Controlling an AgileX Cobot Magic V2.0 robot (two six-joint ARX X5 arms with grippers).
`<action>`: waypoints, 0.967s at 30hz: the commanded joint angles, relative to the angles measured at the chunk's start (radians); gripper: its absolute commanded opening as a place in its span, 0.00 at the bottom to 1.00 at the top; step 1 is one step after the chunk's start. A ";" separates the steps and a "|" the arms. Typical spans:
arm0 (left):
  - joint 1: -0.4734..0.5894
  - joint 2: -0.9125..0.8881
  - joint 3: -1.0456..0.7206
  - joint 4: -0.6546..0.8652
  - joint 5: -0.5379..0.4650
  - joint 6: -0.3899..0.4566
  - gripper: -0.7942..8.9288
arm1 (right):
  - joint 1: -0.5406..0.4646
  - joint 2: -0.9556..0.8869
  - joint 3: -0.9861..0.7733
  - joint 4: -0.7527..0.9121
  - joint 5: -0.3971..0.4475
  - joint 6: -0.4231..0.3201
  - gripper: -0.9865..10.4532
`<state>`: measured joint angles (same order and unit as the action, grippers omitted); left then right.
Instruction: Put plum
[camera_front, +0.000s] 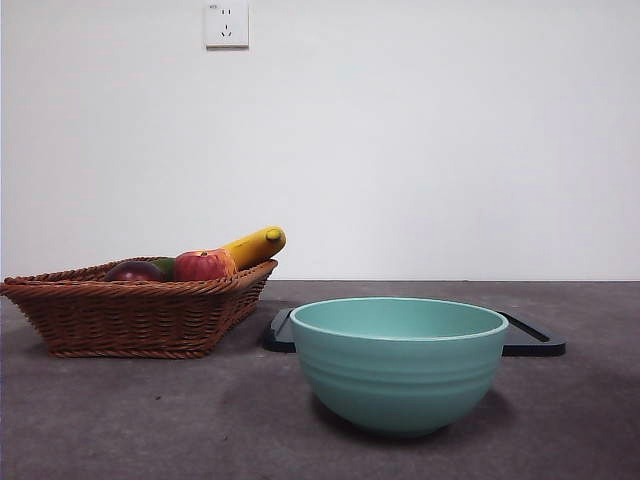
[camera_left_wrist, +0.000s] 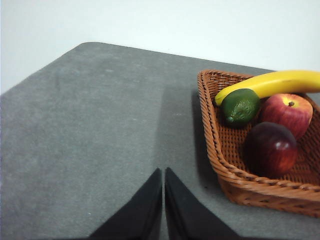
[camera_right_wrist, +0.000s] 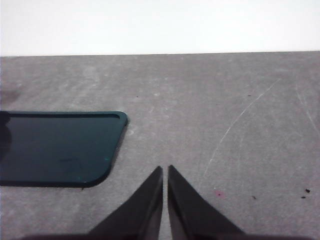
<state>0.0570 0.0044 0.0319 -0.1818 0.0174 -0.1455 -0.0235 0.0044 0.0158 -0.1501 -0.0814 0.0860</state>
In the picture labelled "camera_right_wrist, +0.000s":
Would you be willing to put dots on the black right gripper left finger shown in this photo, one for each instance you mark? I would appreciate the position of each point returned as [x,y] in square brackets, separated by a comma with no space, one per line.
[140,212]

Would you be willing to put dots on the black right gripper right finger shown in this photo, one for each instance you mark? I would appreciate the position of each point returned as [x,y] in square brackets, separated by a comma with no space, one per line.
[190,215]

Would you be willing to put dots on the dark green rectangular tray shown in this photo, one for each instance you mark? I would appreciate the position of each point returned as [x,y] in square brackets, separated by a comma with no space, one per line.
[57,150]

